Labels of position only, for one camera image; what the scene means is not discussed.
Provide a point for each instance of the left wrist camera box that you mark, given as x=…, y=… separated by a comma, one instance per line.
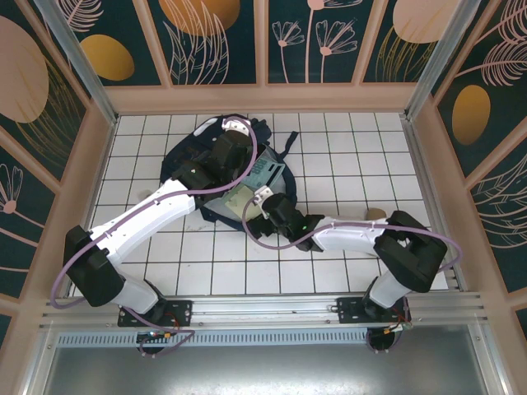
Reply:
x=234, y=123

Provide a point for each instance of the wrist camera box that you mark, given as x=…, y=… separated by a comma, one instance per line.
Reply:
x=263, y=192
x=234, y=123

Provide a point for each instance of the navy blue backpack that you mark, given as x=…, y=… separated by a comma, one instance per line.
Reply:
x=185, y=152

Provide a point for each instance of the teal calculator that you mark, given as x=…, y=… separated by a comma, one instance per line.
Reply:
x=267, y=170

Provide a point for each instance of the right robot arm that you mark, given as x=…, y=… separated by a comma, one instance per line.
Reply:
x=350, y=238

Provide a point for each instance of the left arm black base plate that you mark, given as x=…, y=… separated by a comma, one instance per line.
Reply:
x=181, y=312

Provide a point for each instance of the aluminium side rail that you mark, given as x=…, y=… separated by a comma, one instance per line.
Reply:
x=429, y=193

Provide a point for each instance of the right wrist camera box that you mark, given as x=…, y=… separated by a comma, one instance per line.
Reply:
x=263, y=192

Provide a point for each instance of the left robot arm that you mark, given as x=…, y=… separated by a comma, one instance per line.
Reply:
x=140, y=218

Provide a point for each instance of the small circuit board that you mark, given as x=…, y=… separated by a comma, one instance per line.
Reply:
x=397, y=328
x=154, y=335

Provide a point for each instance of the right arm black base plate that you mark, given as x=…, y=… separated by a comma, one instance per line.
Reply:
x=348, y=312

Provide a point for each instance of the grey steel sheet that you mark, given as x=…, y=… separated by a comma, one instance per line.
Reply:
x=267, y=372

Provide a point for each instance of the pale green notebook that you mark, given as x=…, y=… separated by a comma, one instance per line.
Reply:
x=239, y=201

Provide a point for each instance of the tan wooden piece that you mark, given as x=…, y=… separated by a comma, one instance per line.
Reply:
x=376, y=213

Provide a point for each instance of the aluminium corner post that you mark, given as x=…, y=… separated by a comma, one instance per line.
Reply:
x=88, y=78
x=428, y=78

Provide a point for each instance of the aluminium front rail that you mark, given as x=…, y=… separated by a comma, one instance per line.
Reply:
x=267, y=308

